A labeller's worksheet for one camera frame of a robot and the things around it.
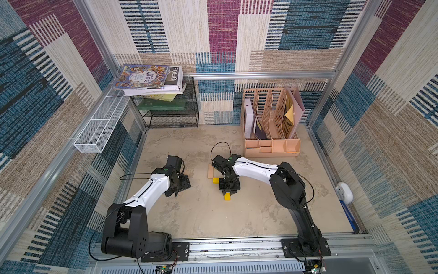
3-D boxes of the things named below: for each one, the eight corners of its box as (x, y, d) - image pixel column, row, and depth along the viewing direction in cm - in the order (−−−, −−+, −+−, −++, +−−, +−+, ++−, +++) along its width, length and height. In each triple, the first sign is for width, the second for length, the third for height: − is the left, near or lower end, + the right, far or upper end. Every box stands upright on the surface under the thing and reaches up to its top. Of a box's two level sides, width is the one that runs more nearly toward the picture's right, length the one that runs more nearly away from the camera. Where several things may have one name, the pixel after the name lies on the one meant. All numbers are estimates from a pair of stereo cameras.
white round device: (338, 202, 89) (343, 198, 85) (335, 185, 95) (339, 181, 91) (349, 204, 88) (355, 200, 84) (345, 187, 94) (350, 183, 90)
